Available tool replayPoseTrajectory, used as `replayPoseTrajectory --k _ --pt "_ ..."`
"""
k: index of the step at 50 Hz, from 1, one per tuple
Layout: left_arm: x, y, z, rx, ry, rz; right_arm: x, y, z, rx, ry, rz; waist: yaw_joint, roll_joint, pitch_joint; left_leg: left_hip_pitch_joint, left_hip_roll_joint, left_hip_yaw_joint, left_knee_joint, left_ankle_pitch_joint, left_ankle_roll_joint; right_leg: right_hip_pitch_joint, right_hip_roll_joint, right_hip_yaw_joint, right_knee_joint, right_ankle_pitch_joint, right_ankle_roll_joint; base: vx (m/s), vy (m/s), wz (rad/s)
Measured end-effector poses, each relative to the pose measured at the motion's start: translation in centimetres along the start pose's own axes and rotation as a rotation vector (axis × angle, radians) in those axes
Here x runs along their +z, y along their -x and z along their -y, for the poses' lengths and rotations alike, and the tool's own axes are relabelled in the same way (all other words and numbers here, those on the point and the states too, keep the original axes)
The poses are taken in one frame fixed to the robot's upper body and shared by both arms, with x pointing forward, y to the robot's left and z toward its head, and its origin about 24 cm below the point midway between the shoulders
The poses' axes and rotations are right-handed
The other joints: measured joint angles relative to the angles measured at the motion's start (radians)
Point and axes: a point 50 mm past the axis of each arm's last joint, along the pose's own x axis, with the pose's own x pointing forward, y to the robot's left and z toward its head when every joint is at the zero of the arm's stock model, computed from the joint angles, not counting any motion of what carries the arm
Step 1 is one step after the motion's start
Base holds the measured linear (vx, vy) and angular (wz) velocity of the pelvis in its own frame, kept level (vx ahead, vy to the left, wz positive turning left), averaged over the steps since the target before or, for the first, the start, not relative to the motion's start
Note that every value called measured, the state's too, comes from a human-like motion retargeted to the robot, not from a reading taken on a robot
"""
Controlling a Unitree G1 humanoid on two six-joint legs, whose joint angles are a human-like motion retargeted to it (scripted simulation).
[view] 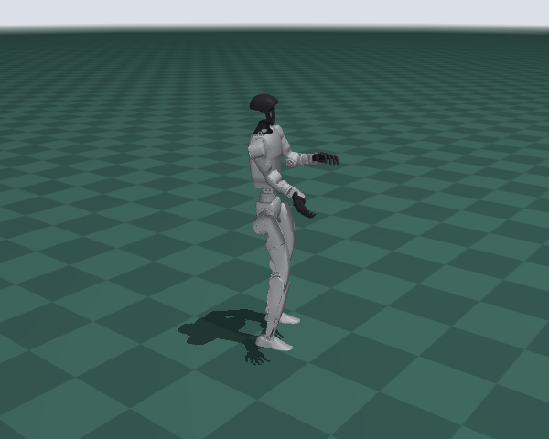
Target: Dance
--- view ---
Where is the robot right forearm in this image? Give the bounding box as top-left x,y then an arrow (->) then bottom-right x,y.
265,177 -> 305,200

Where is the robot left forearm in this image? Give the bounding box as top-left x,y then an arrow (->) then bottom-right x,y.
297,153 -> 322,166

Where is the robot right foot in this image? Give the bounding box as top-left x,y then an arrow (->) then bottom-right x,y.
255,334 -> 293,350

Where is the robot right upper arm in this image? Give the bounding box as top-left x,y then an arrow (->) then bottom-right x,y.
248,139 -> 282,184

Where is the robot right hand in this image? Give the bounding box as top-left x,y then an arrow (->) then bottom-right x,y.
292,192 -> 316,219

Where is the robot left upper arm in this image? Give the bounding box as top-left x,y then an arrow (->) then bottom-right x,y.
273,125 -> 299,167

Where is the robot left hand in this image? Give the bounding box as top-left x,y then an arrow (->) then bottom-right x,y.
312,152 -> 339,165

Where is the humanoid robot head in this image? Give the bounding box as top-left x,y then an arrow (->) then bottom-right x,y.
250,94 -> 278,134

